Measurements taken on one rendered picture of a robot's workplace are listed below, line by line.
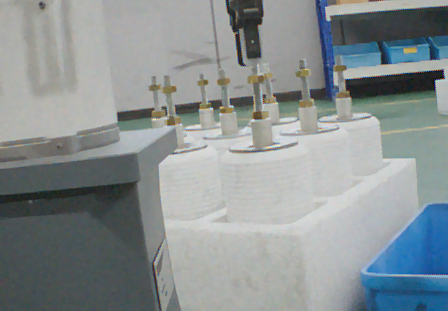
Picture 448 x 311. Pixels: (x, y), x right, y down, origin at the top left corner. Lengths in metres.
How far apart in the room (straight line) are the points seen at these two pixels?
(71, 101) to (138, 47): 5.66
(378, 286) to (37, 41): 0.42
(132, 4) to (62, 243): 5.74
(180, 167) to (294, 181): 0.13
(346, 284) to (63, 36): 0.44
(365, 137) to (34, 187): 0.58
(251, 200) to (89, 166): 0.33
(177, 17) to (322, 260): 5.41
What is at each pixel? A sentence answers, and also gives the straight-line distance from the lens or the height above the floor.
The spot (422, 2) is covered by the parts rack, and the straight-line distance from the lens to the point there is 5.32.
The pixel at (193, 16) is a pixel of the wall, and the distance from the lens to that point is 5.95.
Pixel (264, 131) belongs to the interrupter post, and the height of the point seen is 0.27.
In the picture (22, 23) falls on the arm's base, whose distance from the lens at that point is 0.36.
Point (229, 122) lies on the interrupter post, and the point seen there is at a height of 0.27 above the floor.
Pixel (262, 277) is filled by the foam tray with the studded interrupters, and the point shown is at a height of 0.13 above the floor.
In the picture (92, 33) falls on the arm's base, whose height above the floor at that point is 0.37.
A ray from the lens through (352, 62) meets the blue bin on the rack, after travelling 5.22.
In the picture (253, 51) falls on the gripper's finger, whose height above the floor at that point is 0.35.
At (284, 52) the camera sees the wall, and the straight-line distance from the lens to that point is 5.89.
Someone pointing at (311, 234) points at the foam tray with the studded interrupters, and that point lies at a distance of 0.60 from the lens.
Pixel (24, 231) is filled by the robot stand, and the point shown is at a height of 0.26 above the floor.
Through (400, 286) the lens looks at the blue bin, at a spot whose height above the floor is 0.11.
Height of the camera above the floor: 0.33
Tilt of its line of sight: 6 degrees down
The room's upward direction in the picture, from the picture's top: 7 degrees counter-clockwise
